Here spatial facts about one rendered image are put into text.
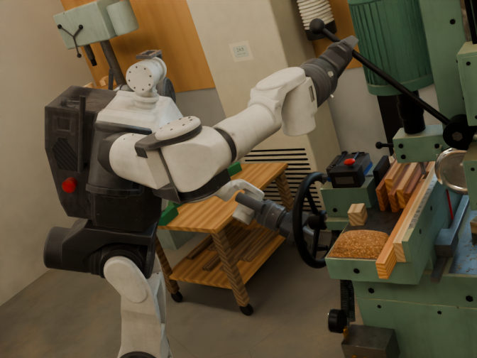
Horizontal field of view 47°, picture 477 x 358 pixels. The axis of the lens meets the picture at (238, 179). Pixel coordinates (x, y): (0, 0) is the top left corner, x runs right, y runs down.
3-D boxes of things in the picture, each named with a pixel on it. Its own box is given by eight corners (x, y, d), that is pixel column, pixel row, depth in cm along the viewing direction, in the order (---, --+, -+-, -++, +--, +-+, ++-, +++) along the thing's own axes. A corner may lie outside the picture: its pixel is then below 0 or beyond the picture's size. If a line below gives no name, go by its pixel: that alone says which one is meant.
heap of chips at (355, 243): (341, 235, 137) (338, 222, 135) (397, 236, 129) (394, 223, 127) (328, 256, 130) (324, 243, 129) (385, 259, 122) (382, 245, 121)
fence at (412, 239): (462, 142, 162) (458, 125, 160) (468, 141, 161) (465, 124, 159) (405, 262, 119) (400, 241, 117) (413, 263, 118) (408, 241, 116)
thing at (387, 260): (448, 142, 165) (446, 130, 164) (455, 142, 164) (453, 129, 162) (379, 278, 117) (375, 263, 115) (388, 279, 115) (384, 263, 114)
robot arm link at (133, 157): (145, 145, 84) (97, 136, 103) (176, 219, 89) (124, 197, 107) (206, 116, 89) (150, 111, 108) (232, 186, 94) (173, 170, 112)
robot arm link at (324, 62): (329, 30, 117) (306, 47, 108) (366, 57, 116) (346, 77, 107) (302, 74, 126) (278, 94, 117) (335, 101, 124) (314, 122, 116)
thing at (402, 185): (420, 171, 154) (417, 153, 152) (426, 170, 153) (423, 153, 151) (399, 208, 140) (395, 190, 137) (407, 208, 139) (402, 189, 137)
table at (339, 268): (372, 165, 182) (368, 148, 179) (470, 160, 164) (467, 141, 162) (294, 277, 138) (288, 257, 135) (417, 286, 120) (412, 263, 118)
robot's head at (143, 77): (124, 99, 128) (126, 61, 124) (139, 89, 137) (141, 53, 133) (151, 104, 127) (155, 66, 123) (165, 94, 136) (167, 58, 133)
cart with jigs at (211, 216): (234, 239, 347) (201, 147, 323) (312, 246, 311) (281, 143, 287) (167, 305, 302) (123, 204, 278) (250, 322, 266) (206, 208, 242)
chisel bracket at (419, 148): (405, 156, 145) (399, 127, 142) (461, 153, 137) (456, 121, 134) (397, 170, 140) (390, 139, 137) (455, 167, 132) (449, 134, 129)
